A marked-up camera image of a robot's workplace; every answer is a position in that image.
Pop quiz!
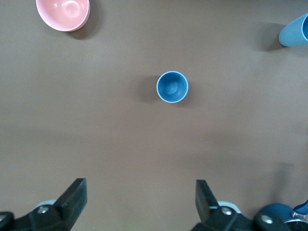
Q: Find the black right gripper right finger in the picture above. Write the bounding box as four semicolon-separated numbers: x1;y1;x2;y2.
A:
192;180;253;231

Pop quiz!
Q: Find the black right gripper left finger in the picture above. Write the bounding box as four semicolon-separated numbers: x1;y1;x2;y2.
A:
28;178;88;231

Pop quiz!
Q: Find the small blue cup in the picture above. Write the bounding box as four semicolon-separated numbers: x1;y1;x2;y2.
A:
156;70;189;104

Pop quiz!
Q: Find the glass lid with blue knob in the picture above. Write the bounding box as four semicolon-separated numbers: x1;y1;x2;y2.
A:
259;203;308;231

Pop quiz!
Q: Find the pink bowl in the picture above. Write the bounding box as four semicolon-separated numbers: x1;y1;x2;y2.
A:
36;0;91;32

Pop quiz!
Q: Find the tall light blue cup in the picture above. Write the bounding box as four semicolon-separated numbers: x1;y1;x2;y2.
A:
278;12;308;48

